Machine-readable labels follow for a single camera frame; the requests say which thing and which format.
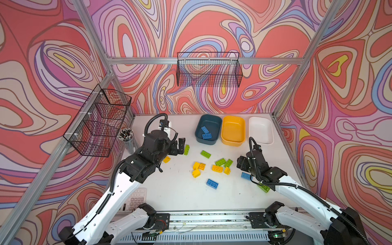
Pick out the blue lego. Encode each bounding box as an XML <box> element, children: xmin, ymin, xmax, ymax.
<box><xmin>202</xmin><ymin>133</ymin><xmax>212</xmax><ymax>140</ymax></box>
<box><xmin>201</xmin><ymin>126</ymin><xmax>209</xmax><ymax>134</ymax></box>
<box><xmin>241</xmin><ymin>172</ymin><xmax>252</xmax><ymax>181</ymax></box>
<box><xmin>206</xmin><ymin>179</ymin><xmax>218</xmax><ymax>189</ymax></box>

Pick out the blue lego bottom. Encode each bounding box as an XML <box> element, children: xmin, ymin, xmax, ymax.
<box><xmin>206</xmin><ymin>179</ymin><xmax>218</xmax><ymax>189</ymax></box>

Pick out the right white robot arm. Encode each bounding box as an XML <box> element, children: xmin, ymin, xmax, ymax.
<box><xmin>237</xmin><ymin>137</ymin><xmax>370</xmax><ymax>245</ymax></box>

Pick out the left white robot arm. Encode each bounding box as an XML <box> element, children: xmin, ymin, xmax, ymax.
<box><xmin>59</xmin><ymin>113</ymin><xmax>185</xmax><ymax>245</ymax></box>

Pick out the yellow lego small left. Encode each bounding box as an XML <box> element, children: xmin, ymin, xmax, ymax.
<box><xmin>163</xmin><ymin>156</ymin><xmax>170</xmax><ymax>163</ymax></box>

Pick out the yellow lego small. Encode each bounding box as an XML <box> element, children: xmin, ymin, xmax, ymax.
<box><xmin>163</xmin><ymin>156</ymin><xmax>170</xmax><ymax>163</ymax></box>
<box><xmin>224</xmin><ymin>167</ymin><xmax>231</xmax><ymax>175</ymax></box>

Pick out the green lego pair right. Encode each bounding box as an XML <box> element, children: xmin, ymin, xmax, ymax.
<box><xmin>224</xmin><ymin>159</ymin><xmax>233</xmax><ymax>168</ymax></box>

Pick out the green lego pair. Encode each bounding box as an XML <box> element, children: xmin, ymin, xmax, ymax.
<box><xmin>224</xmin><ymin>159</ymin><xmax>233</xmax><ymax>168</ymax></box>
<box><xmin>215</xmin><ymin>158</ymin><xmax>226</xmax><ymax>166</ymax></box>

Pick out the yellow lego small centre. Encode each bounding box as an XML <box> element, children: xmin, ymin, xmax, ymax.
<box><xmin>224</xmin><ymin>167</ymin><xmax>231</xmax><ymax>175</ymax></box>

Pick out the green lego pair left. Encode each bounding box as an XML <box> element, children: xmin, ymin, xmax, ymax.
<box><xmin>215</xmin><ymin>158</ymin><xmax>226</xmax><ymax>166</ymax></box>

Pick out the yellow lego top cluster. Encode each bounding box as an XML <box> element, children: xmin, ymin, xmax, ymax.
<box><xmin>193</xmin><ymin>162</ymin><xmax>200</xmax><ymax>170</ymax></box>

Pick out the yellow lego cluster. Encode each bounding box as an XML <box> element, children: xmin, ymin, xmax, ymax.
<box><xmin>192</xmin><ymin>169</ymin><xmax>201</xmax><ymax>178</ymax></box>
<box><xmin>193</xmin><ymin>162</ymin><xmax>200</xmax><ymax>170</ymax></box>

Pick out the yellow lego long centre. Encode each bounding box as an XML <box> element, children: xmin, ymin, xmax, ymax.
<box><xmin>211</xmin><ymin>165</ymin><xmax>224</xmax><ymax>173</ymax></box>

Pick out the yellow lego bottom cluster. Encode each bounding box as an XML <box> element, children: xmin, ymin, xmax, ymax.
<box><xmin>192</xmin><ymin>169</ymin><xmax>201</xmax><ymax>178</ymax></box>

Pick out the orange-yellow lego cluster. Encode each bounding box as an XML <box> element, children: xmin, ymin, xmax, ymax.
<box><xmin>198</xmin><ymin>163</ymin><xmax>206</xmax><ymax>170</ymax></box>

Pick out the metal cup of pens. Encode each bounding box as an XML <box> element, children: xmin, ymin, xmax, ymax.
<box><xmin>117</xmin><ymin>128</ymin><xmax>139</xmax><ymax>155</ymax></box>

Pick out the yellow plastic bin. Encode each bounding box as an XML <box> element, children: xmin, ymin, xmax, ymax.
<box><xmin>221</xmin><ymin>115</ymin><xmax>246</xmax><ymax>147</ymax></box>

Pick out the white plastic bin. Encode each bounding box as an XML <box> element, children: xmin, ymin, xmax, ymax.
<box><xmin>249</xmin><ymin>116</ymin><xmax>274</xmax><ymax>145</ymax></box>

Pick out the dark teal plastic bin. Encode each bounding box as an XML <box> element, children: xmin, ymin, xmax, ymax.
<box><xmin>195</xmin><ymin>114</ymin><xmax>223</xmax><ymax>146</ymax></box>

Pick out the pink calculator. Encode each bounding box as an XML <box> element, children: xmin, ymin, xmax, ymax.
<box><xmin>120</xmin><ymin>188</ymin><xmax>147</xmax><ymax>212</ymax></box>

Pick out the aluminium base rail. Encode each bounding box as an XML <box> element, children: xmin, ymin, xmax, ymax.
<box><xmin>82</xmin><ymin>209</ymin><xmax>334</xmax><ymax>244</ymax></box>

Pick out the black wire basket left wall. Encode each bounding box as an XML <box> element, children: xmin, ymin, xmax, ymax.
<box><xmin>63</xmin><ymin>85</ymin><xmax>132</xmax><ymax>157</ymax></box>

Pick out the black wire basket wall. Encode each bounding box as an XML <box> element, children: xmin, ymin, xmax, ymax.
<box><xmin>63</xmin><ymin>85</ymin><xmax>132</xmax><ymax>157</ymax></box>
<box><xmin>176</xmin><ymin>51</ymin><xmax>243</xmax><ymax>87</ymax></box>

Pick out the black wire basket back wall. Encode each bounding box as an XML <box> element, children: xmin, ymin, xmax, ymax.
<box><xmin>176</xmin><ymin>51</ymin><xmax>243</xmax><ymax>87</ymax></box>

